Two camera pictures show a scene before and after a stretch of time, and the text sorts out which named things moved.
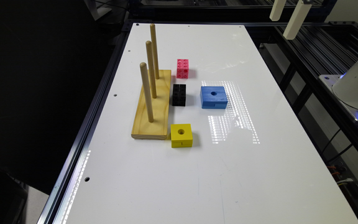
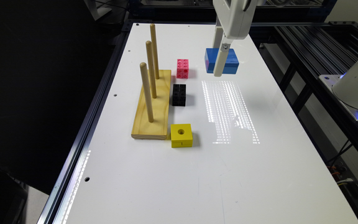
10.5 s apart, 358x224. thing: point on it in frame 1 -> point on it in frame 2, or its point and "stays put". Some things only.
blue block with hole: (214, 98) -> (211, 55)
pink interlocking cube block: (182, 68) stays put
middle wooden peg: (148, 45) stays put
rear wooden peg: (153, 35) stays put
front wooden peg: (143, 69) stays put
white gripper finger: (277, 9) -> (219, 32)
